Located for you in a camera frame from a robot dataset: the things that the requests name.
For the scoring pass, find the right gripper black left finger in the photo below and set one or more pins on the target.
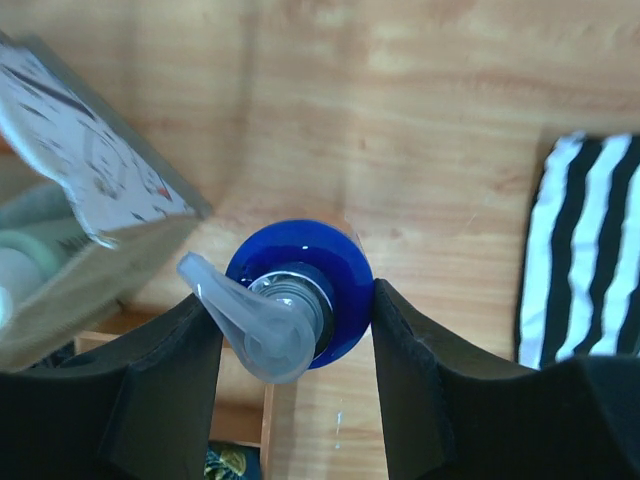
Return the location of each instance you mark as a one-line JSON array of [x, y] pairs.
[[137, 407]]

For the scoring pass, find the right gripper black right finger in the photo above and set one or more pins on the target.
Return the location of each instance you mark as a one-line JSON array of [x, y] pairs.
[[451, 410]]

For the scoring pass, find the black white striped cloth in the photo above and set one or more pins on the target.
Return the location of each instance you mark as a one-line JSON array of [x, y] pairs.
[[580, 278]]

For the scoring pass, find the blue pump bottle orange base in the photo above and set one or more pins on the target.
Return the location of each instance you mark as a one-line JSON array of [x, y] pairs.
[[296, 295]]

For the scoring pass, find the rolled blue yellow belt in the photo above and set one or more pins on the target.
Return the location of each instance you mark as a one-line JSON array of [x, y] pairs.
[[229, 461]]

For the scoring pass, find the wooden compartment tray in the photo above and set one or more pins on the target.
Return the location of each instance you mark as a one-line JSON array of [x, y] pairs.
[[242, 403]]

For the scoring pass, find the white round cap bottle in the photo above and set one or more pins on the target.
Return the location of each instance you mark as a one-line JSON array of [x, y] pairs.
[[27, 263]]

